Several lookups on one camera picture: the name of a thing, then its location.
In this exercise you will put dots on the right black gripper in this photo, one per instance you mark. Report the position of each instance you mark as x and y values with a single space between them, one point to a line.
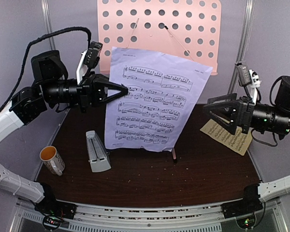
244 106

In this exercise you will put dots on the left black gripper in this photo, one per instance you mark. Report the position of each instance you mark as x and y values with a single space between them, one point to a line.
88 91

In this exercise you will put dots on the lavender sheet music paper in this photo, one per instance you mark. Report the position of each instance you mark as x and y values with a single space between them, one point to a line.
162 92

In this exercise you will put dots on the pink music stand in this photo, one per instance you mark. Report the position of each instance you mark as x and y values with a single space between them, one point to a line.
184 28

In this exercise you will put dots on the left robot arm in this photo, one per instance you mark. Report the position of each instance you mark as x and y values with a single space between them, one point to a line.
50 88

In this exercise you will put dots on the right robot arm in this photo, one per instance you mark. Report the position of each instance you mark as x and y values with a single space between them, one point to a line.
274 118

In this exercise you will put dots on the yellowed sheet music paper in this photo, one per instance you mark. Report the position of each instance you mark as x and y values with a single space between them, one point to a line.
239 143

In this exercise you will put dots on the grey metronome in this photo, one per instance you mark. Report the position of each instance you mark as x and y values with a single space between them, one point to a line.
98 156

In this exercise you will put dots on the patterned mug orange inside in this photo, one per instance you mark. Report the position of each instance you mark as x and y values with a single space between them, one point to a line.
52 160

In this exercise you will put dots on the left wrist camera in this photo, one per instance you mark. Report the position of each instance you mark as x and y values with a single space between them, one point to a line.
89 60

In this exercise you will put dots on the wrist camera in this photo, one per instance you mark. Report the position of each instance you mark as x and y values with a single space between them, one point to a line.
249 80
89 60

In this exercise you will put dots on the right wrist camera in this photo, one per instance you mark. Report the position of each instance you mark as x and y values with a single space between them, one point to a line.
249 80

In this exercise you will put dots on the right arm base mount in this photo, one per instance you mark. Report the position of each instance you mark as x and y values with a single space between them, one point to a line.
250 203

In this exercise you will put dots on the aluminium front rail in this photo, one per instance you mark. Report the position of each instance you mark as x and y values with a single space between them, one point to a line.
195 218

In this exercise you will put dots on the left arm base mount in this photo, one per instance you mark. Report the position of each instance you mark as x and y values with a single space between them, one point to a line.
55 209

